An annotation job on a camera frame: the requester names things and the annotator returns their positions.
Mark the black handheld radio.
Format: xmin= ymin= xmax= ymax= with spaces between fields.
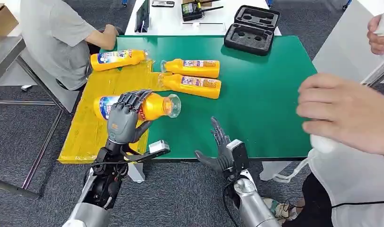
xmin=181 ymin=0 xmax=225 ymax=22

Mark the large cardboard box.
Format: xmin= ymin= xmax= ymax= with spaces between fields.
xmin=0 ymin=3 xmax=19 ymax=38

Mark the orange drink bottle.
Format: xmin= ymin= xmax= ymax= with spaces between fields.
xmin=93 ymin=93 xmax=182 ymax=122
xmin=90 ymin=49 xmax=148 ymax=72
xmin=160 ymin=58 xmax=221 ymax=79
xmin=157 ymin=73 xmax=222 ymax=100

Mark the yellow sheet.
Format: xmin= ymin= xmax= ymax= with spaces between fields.
xmin=58 ymin=59 xmax=173 ymax=165

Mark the green table mat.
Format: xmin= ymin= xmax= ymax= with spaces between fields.
xmin=99 ymin=35 xmax=317 ymax=160

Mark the small cardboard box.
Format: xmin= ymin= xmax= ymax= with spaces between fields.
xmin=182 ymin=0 xmax=213 ymax=8

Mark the black foam case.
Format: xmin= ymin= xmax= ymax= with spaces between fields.
xmin=223 ymin=5 xmax=281 ymax=56

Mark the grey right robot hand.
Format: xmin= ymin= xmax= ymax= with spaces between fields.
xmin=194 ymin=116 xmax=235 ymax=173

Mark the steel table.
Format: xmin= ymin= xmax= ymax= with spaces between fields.
xmin=0 ymin=36 xmax=72 ymax=200

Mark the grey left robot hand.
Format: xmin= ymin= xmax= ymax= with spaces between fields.
xmin=106 ymin=89 xmax=154 ymax=145

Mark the person's hand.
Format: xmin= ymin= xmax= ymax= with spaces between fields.
xmin=366 ymin=12 xmax=384 ymax=56
xmin=296 ymin=73 xmax=384 ymax=157

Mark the white cloth with cord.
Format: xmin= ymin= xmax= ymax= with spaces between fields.
xmin=273 ymin=134 xmax=340 ymax=184

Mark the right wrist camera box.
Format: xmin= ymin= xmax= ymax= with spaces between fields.
xmin=225 ymin=139 xmax=251 ymax=177

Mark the white table leg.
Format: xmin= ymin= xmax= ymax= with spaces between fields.
xmin=128 ymin=162 xmax=145 ymax=184
xmin=260 ymin=161 xmax=292 ymax=182

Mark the person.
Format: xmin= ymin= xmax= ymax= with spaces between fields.
xmin=262 ymin=12 xmax=384 ymax=227
xmin=19 ymin=0 xmax=120 ymax=91

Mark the white table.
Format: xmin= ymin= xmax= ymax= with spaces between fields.
xmin=312 ymin=0 xmax=384 ymax=86
xmin=124 ymin=0 xmax=282 ymax=36

